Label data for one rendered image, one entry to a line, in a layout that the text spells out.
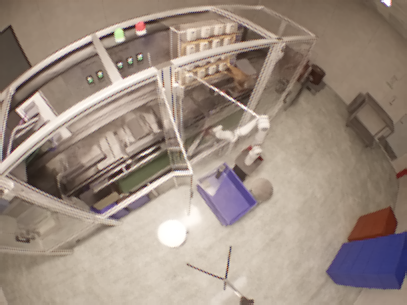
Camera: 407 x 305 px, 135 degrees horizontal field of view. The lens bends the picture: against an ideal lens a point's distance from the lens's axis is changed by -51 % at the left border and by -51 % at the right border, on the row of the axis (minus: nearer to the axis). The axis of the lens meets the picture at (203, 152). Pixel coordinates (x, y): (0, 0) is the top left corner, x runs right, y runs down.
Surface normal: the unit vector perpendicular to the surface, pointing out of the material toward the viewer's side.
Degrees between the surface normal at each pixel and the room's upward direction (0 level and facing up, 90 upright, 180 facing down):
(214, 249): 0
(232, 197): 0
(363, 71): 90
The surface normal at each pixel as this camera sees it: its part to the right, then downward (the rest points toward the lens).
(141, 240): 0.08, -0.46
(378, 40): -0.80, 0.49
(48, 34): 0.59, 0.74
